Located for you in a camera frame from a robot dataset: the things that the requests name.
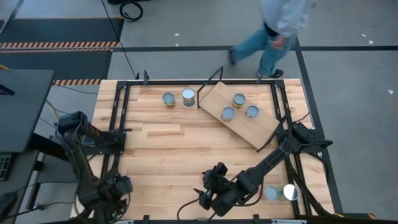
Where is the dark grey desk top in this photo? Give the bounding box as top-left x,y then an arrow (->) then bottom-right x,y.
0,68 -> 55,154

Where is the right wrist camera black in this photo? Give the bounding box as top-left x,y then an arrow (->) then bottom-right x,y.
193,187 -> 215,210

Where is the grey keyboard desk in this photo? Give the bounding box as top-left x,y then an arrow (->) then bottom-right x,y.
0,151 -> 40,224

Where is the white light bar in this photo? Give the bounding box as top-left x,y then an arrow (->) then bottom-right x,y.
98,219 -> 135,224
271,219 -> 308,224

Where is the coiled black cable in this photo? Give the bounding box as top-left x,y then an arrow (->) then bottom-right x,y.
119,1 -> 144,23

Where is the long black floor cable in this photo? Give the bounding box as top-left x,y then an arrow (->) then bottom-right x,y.
99,0 -> 138,79

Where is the person's hand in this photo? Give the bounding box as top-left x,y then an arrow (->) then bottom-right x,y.
269,35 -> 289,50

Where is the diced tomatoes can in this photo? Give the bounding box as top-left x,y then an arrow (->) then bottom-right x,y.
221,106 -> 236,123

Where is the black aluminium rig frame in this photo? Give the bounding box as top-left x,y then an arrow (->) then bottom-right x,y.
74,70 -> 345,224

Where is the short blue salmon can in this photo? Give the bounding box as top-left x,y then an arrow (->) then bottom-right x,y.
245,105 -> 260,119

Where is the black keyboard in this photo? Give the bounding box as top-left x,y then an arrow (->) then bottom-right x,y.
0,153 -> 12,182

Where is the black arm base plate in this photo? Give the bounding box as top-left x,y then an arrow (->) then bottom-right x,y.
277,129 -> 334,154
80,129 -> 127,156

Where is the black hazard-striped floor mat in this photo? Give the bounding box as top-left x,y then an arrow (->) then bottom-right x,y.
0,17 -> 125,86

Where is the yellow-green can shiny lid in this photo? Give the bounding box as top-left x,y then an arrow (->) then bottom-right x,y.
277,183 -> 300,202

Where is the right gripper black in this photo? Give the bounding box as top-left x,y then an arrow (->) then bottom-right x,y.
201,161 -> 246,218

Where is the wooden shelf black metal frame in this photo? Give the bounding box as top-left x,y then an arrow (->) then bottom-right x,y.
197,65 -> 294,154

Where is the person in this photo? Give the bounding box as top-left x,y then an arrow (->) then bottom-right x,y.
228,0 -> 317,80

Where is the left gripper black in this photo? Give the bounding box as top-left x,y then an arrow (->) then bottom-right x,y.
105,175 -> 134,220

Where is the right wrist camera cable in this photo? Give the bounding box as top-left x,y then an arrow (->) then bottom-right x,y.
176,197 -> 218,221

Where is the tall blue yellow can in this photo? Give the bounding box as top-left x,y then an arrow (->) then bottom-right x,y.
182,87 -> 196,108

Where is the green can yellow fruit label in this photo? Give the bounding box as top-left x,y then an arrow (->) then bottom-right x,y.
162,91 -> 177,110

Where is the pale lid tin can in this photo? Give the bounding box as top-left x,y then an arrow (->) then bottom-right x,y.
263,185 -> 280,202

